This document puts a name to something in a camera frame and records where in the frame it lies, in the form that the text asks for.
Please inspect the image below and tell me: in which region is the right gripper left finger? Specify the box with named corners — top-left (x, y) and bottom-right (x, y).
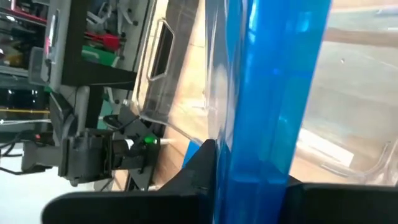
top-left (42, 139), bottom-right (217, 224)

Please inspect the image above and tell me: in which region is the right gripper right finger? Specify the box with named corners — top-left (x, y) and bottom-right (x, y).
top-left (279, 175), bottom-right (398, 224)

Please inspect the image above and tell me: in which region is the clear plastic bin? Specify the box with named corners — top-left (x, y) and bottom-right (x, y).
top-left (130, 0), bottom-right (398, 187)

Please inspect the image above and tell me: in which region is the grey panel with red label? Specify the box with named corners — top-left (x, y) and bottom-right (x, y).
top-left (27, 0), bottom-right (74, 93)

